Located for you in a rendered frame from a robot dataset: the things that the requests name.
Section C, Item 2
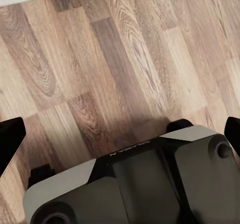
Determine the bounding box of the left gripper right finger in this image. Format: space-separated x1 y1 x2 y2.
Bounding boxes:
224 116 240 157

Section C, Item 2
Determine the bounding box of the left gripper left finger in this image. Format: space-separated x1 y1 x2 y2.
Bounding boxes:
0 117 26 176

